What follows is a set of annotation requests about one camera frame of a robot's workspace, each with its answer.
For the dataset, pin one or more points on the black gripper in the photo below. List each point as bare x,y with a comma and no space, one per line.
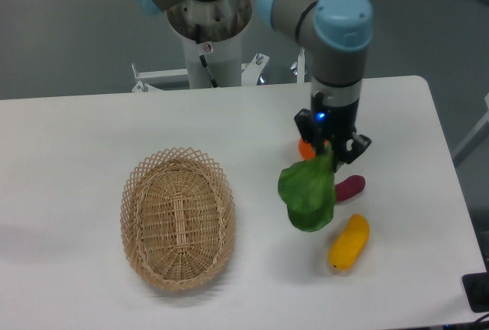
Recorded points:
335,124

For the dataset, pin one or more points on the green bok choy vegetable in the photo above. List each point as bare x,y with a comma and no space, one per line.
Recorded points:
308,190

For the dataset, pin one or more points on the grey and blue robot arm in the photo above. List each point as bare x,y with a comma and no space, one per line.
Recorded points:
336,32

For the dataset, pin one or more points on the woven wicker basket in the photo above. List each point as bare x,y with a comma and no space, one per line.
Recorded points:
177,219

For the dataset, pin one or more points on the orange tangerine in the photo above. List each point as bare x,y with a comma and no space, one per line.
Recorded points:
306,150

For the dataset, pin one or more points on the purple sweet potato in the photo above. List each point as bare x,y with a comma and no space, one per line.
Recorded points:
349,188

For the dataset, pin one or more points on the yellow mango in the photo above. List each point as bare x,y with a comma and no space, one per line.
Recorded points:
348,246

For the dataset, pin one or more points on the white table leg right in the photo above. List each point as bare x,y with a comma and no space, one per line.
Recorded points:
477,134

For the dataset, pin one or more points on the black device at table edge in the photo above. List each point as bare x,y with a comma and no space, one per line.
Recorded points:
476,290

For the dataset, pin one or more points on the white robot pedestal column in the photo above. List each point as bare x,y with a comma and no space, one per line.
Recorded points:
211,34

